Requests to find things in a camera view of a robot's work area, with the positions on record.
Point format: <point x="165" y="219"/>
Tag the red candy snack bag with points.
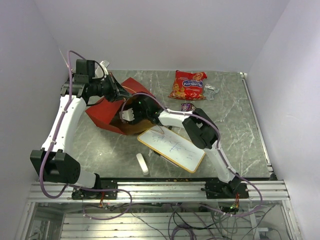
<point x="188" y="86"/>

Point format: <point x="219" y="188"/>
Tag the aluminium rail frame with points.
<point x="166" y="210"/>

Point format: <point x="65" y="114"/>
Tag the small whiteboard orange frame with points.
<point x="173" y="147"/>

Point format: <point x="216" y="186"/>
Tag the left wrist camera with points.
<point x="101" y="70"/>

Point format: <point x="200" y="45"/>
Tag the red paper bag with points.
<point x="106" y="115"/>

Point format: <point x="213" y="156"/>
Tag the silver foil snack packet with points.
<point x="210" y="91"/>

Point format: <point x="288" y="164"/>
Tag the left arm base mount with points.
<point x="105" y="190"/>

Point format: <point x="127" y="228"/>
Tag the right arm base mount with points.
<point x="216" y="189"/>

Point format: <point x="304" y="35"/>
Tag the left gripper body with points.
<point x="107" y="87"/>

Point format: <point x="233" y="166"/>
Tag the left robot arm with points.
<point x="53" y="162"/>

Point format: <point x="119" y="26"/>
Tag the white marker eraser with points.
<point x="142" y="164"/>

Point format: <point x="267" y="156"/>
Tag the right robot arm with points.
<point x="201" y="130"/>

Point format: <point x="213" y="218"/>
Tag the purple candy packet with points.
<point x="187" y="107"/>

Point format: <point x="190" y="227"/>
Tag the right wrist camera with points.
<point x="127" y="115"/>

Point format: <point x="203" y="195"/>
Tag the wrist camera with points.
<point x="101" y="70"/>
<point x="127" y="115"/>

